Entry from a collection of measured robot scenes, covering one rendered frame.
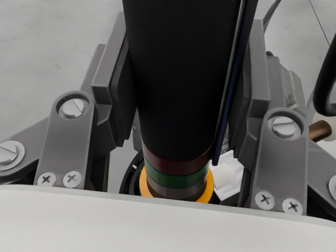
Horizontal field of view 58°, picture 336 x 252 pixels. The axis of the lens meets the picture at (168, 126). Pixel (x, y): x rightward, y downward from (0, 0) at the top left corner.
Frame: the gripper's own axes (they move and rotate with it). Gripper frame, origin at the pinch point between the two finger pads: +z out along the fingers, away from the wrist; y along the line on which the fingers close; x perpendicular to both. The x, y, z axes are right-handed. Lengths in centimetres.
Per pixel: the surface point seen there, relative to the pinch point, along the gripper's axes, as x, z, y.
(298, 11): -151, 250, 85
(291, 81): -36, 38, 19
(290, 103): -36, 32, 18
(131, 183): -30.0, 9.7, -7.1
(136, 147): -54, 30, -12
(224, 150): -39.5, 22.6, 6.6
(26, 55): -151, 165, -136
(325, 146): -37, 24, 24
